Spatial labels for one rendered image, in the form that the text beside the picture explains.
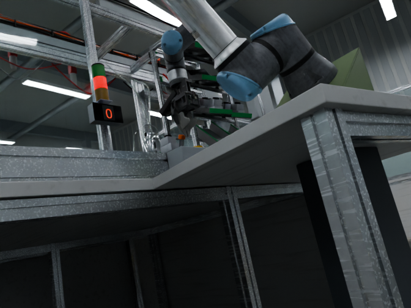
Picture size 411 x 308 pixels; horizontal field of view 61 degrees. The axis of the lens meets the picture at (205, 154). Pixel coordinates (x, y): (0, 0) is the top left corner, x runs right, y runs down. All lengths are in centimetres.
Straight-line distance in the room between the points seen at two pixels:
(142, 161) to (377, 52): 938
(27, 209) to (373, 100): 66
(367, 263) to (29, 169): 69
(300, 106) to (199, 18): 49
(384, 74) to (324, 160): 945
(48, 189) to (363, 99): 61
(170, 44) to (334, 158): 86
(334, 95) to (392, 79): 936
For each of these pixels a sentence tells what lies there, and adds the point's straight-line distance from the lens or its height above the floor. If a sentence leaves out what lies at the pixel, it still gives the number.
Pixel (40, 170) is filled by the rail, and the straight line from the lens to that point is 87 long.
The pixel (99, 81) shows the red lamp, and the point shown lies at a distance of 142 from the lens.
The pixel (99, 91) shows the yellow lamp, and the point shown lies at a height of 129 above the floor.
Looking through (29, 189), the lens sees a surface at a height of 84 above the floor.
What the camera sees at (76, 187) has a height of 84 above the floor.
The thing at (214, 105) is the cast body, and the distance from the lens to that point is 155.
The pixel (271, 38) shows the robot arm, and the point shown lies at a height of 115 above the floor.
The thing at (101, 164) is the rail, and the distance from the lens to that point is 95.
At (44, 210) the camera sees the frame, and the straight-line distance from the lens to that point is 78.
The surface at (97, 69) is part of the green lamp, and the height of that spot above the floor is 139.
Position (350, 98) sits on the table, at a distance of 57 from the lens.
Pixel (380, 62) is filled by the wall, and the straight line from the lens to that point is 1008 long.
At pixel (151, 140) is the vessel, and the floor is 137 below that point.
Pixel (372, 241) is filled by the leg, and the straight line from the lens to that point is 54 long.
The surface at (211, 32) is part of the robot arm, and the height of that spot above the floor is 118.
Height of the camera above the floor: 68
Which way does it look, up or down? 13 degrees up
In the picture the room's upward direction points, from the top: 12 degrees counter-clockwise
